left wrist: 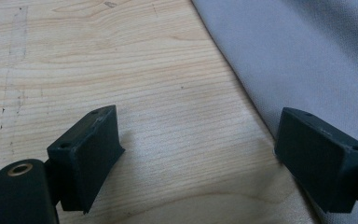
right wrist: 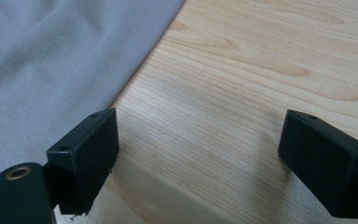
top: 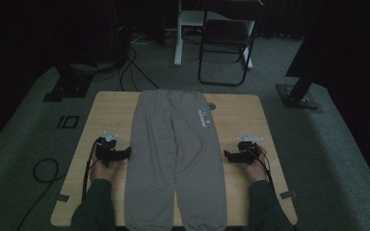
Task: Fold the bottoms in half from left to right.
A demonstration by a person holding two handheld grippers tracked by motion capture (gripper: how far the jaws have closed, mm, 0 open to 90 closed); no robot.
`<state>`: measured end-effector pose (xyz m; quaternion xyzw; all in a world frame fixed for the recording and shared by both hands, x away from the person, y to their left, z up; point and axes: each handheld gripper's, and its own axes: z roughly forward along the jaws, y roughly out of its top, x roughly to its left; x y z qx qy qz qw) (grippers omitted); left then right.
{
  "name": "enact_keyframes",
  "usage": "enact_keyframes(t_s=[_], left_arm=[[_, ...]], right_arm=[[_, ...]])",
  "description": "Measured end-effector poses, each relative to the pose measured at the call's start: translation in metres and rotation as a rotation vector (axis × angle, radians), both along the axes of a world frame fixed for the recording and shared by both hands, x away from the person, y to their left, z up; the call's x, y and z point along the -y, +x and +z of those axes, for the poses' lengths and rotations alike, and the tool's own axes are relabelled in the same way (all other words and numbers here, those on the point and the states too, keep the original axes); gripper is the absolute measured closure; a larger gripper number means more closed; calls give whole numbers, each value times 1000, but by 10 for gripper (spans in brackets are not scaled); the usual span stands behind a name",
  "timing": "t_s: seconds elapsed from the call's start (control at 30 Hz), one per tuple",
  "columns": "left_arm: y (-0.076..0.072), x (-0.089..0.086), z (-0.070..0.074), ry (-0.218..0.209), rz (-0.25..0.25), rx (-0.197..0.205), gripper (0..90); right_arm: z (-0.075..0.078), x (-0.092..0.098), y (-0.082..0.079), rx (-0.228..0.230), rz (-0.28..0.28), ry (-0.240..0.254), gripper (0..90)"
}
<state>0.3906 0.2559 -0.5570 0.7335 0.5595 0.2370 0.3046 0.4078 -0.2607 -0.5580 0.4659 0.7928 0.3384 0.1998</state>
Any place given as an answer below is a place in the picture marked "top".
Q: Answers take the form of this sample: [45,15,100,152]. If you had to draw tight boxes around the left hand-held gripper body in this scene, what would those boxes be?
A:
[95,130,119,167]

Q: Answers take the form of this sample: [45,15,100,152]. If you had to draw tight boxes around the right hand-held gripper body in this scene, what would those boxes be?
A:
[236,133,264,165]

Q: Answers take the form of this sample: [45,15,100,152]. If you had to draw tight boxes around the grey pants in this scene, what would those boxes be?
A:
[123,89,228,231]

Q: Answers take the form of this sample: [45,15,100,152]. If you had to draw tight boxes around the person's right hand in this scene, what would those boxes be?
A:
[242,145,269,183]

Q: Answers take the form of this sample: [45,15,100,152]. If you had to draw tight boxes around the person's left hand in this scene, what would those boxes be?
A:
[90,158,123,182]

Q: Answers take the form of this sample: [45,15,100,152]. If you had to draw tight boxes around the black floor tape mark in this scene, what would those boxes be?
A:
[56,115,81,130]

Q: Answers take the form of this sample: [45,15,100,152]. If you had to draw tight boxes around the black stand base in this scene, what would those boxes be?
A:
[42,64,94,103]

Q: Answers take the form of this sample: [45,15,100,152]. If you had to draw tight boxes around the dark equipment rack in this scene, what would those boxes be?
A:
[109,0,133,65]

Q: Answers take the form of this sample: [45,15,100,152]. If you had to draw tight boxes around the black folding chair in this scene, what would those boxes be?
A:
[198,0,264,87]

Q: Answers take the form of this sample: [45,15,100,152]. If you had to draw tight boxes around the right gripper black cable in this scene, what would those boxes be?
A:
[247,145,276,191]

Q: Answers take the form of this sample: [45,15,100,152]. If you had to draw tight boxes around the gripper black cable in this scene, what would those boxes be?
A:
[247,145,276,191]
[81,138,100,201]

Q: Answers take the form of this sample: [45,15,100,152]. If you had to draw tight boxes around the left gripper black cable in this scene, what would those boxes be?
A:
[81,138,100,201]

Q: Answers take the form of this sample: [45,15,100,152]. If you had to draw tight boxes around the curved black floor cable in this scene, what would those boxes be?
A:
[117,47,140,92]

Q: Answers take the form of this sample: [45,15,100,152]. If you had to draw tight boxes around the looped black floor cable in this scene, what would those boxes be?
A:
[15,158,66,231]

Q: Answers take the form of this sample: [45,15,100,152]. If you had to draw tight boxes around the black stand with post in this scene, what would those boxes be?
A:
[276,32,326,114]

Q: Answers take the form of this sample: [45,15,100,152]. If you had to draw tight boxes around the straight black floor cable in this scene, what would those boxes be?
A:
[126,56,160,90]

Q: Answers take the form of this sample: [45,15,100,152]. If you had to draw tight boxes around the white floor cable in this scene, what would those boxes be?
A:
[130,33,156,46]

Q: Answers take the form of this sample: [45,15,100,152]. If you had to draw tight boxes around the white desk frame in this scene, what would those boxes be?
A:
[173,0,254,70]

